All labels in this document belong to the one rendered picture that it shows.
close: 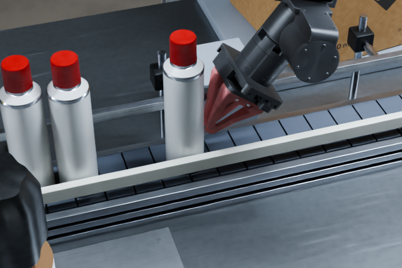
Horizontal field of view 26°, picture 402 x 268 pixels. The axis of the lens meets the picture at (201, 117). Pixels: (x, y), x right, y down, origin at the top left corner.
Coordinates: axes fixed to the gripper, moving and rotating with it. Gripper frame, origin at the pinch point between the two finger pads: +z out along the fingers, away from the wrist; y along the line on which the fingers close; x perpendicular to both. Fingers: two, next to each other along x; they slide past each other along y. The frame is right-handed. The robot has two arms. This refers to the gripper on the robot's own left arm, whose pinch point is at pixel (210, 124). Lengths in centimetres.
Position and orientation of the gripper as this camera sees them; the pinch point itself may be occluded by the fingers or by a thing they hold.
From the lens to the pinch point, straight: 115.0
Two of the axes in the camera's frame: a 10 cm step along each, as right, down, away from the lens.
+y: 3.1, 5.9, -7.4
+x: 7.4, 3.4, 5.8
